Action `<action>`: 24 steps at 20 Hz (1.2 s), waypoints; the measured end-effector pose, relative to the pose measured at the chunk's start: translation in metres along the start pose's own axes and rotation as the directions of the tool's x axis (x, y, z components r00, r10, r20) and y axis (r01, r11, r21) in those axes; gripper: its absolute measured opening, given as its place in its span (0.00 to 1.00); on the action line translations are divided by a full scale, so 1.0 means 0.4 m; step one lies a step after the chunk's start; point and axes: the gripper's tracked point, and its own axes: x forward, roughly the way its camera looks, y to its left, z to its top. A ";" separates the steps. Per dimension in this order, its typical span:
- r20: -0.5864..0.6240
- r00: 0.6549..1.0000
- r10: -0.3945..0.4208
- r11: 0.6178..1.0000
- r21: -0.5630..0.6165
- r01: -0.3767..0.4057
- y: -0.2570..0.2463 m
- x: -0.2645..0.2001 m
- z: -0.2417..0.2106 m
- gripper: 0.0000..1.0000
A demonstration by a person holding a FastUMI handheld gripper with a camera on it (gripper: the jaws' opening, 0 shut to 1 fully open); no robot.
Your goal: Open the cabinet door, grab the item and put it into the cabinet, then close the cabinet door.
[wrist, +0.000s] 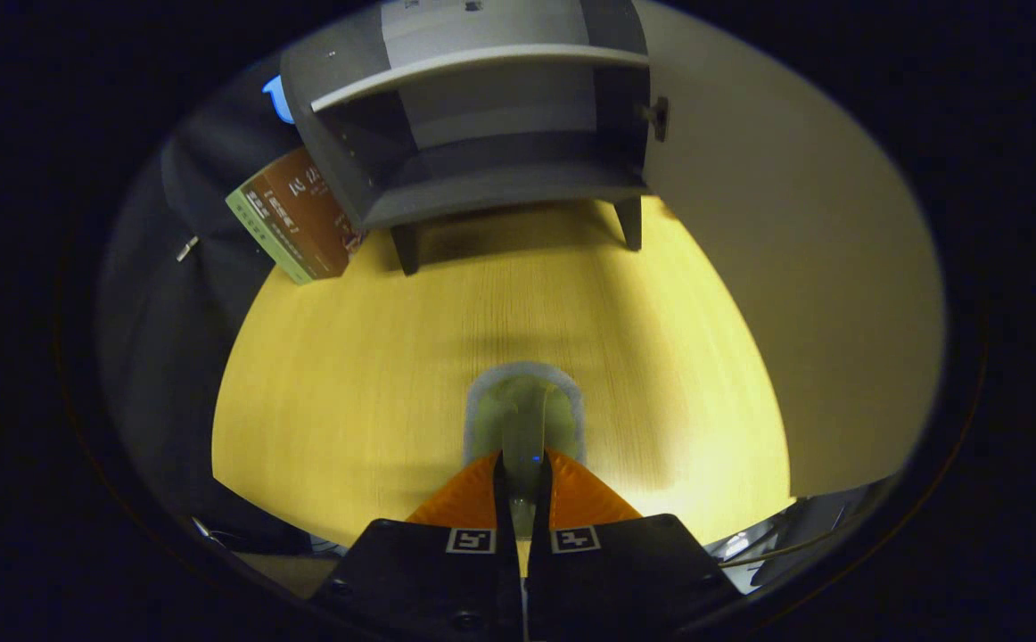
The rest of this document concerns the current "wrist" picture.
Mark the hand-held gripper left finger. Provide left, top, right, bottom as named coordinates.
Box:
left=309, top=450, right=525, bottom=642

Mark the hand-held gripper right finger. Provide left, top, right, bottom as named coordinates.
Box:
left=525, top=449, right=744, bottom=642

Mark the grey cabinet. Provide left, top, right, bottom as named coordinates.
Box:
left=280, top=0, right=653, bottom=276

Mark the black backdrop cloth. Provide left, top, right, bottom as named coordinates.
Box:
left=95, top=53, right=323, bottom=554

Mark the metal door hinge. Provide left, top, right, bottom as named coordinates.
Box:
left=641, top=95, right=670, bottom=144

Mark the pale green book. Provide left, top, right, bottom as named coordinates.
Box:
left=225, top=183, right=317, bottom=286

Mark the brown book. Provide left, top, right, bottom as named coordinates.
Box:
left=237, top=147, right=367, bottom=282

